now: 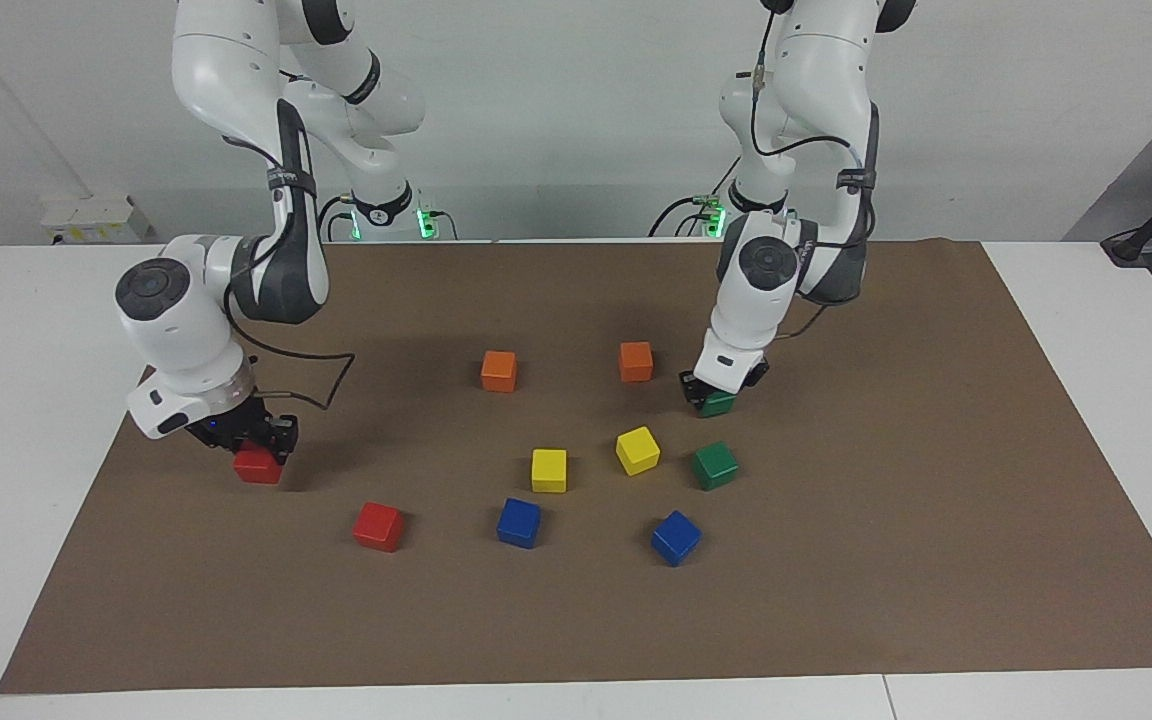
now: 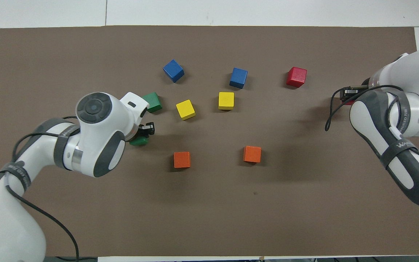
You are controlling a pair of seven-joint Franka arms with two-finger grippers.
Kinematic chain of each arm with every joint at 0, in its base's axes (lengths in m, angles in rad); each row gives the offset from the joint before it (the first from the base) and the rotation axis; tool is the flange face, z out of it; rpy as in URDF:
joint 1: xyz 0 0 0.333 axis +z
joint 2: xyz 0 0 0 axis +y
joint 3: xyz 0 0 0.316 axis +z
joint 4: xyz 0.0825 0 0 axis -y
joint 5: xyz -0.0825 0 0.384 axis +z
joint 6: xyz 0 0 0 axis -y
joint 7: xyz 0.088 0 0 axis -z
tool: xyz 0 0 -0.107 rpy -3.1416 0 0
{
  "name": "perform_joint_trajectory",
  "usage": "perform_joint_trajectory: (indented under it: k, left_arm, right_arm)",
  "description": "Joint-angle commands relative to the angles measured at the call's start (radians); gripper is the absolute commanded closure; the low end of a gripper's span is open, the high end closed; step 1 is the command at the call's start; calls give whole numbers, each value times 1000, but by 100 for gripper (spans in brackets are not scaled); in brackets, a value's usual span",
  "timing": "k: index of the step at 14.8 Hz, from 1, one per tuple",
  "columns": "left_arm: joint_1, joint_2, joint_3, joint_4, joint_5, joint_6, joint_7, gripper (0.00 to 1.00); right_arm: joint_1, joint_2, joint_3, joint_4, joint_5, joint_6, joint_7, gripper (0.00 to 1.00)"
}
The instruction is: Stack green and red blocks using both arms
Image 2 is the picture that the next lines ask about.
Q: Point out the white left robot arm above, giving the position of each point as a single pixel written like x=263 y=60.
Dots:
x=96 y=145

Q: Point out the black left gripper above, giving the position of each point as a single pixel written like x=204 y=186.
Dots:
x=136 y=133

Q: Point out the orange wooden cube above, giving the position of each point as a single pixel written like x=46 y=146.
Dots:
x=252 y=154
x=182 y=160

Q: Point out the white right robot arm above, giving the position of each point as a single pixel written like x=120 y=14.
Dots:
x=413 y=109

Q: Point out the red wooden cube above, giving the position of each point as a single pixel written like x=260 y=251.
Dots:
x=348 y=103
x=296 y=76

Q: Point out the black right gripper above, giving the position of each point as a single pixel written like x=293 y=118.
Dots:
x=364 y=86

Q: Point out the blue wooden cube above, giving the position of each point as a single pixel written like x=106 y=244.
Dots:
x=173 y=70
x=238 y=78

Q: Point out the green wooden cube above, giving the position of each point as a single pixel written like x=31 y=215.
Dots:
x=153 y=102
x=139 y=142

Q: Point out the yellow wooden cube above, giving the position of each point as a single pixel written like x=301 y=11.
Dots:
x=226 y=100
x=185 y=109

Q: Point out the brown paper mat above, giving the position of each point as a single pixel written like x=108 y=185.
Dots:
x=231 y=211

